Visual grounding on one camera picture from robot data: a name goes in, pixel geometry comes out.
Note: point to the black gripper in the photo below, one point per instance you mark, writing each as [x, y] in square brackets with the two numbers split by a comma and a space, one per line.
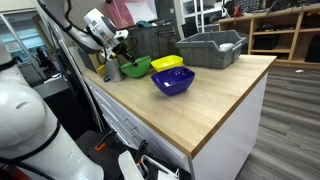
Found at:
[121, 49]

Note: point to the blue plastic bowl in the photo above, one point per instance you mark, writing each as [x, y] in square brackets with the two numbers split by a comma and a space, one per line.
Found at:
[173, 81]

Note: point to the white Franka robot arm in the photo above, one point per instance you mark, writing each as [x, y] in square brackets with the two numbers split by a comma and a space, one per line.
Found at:
[30, 126]

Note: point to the yellow plastic bowl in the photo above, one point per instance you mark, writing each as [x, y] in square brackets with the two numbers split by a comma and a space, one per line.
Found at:
[166, 62]

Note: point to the silver metal cylinder cup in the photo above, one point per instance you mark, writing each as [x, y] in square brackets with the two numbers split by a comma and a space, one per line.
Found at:
[115, 71]

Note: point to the grey fabric basket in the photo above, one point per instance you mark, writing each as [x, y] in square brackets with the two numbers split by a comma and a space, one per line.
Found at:
[153, 41]

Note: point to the teal cloth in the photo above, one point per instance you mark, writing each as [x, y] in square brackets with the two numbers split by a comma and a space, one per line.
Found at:
[143, 24]

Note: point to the red translucent sheet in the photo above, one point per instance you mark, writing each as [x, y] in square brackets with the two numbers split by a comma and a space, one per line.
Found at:
[120, 13]

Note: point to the white edged black board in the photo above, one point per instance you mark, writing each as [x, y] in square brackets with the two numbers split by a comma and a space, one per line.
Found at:
[76, 93]

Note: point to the black monitor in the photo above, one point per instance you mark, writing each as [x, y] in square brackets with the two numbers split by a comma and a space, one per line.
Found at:
[190, 29]

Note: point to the grey plastic storage bin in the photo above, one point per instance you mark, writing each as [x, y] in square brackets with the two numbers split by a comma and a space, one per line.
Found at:
[206, 50]

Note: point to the black orange bar clamp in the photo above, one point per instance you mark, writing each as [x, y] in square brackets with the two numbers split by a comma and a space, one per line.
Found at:
[104, 141]
[142, 150]

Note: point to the dark office chair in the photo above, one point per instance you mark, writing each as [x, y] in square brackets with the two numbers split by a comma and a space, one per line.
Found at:
[42, 56]

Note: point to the white rounded object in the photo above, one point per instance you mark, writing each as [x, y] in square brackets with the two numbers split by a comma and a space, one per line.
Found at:
[226, 46]

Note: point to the black robot table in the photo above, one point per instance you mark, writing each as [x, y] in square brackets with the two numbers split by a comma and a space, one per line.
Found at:
[106, 160]

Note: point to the red tool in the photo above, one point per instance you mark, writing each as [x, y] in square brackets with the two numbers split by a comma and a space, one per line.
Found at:
[238, 11]

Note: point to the wooden shelf unit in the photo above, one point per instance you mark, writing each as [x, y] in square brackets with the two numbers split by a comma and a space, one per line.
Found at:
[251, 36]

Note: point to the white drawer cabinet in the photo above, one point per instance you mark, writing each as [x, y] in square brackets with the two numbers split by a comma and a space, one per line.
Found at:
[226, 140]

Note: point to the small white scrap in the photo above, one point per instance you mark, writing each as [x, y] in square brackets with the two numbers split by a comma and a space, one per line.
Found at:
[299, 70]

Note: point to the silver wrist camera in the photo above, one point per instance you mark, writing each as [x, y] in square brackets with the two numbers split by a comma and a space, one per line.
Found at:
[122, 35]

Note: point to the white plastic bracket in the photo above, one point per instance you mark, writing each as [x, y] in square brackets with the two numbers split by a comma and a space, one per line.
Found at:
[128, 166]

